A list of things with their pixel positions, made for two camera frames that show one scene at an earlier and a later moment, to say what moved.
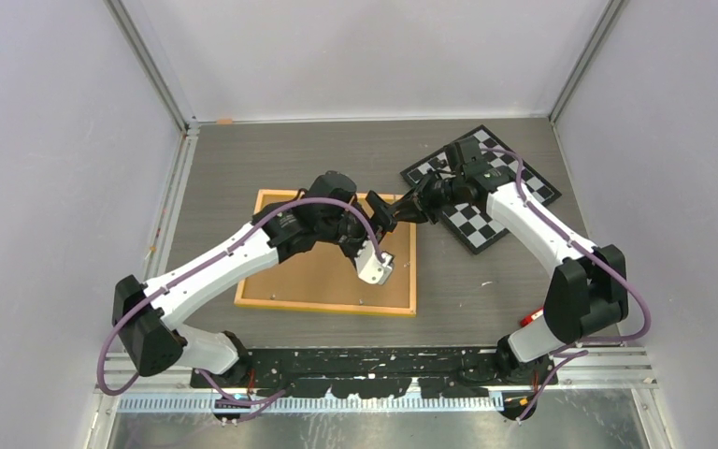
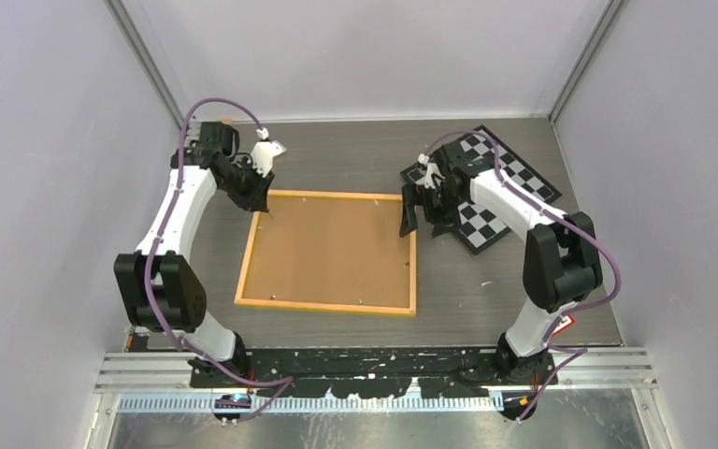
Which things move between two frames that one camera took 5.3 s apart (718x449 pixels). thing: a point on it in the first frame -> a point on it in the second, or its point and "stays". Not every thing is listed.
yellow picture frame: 323,277 stays
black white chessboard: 474,220 stays
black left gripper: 353,252 -> 257,198
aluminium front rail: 583,366 stays
